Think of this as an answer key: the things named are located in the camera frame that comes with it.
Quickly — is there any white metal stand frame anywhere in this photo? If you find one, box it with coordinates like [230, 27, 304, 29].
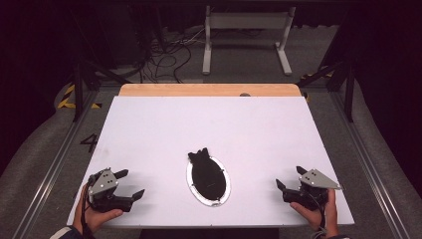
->
[202, 5, 297, 77]

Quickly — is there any person's left hand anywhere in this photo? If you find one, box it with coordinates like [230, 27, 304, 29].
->
[73, 183, 124, 235]

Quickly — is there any tangle of black floor cables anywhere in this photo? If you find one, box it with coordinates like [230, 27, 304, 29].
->
[137, 28, 207, 84]

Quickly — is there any black metal stand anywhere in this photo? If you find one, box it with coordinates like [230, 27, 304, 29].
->
[296, 61, 356, 123]
[70, 59, 132, 123]

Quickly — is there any white board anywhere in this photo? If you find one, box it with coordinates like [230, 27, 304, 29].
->
[66, 96, 355, 229]

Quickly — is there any left hand-held gripper cable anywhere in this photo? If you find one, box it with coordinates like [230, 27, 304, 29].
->
[80, 175, 98, 239]

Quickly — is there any person's right hand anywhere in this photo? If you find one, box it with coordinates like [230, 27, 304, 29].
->
[289, 188, 340, 239]

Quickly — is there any wooden table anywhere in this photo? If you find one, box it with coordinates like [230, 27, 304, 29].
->
[118, 83, 303, 98]

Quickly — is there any oval silver-rimmed mirror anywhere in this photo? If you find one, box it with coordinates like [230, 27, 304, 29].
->
[185, 155, 232, 207]

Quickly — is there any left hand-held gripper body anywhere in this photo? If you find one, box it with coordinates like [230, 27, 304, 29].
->
[87, 167, 135, 213]

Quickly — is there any aluminium floor rail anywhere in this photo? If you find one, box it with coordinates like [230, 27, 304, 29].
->
[327, 90, 412, 239]
[11, 89, 101, 239]

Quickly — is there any hand-held gripper cable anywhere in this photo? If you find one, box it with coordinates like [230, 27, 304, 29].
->
[80, 175, 98, 239]
[305, 191, 330, 239]

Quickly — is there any black cloth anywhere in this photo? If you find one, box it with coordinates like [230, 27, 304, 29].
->
[187, 146, 227, 201]

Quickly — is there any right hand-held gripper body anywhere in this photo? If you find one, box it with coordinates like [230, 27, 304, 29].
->
[283, 168, 342, 211]

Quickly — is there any yellow and black floor tape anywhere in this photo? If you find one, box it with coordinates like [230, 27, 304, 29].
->
[300, 65, 334, 81]
[57, 84, 103, 110]

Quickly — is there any right hand-held gripper cable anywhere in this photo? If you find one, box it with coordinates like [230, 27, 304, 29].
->
[305, 191, 330, 239]

